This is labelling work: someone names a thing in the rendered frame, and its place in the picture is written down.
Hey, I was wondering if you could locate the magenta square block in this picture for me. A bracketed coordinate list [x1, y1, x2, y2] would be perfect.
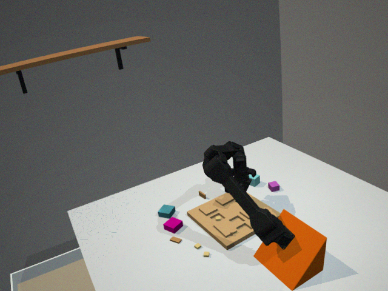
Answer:
[164, 217, 183, 234]

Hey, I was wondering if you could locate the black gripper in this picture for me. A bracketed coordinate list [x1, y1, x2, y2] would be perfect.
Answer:
[232, 167, 256, 191]

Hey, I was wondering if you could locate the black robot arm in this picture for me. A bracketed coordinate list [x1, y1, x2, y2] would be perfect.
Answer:
[202, 141, 295, 250]

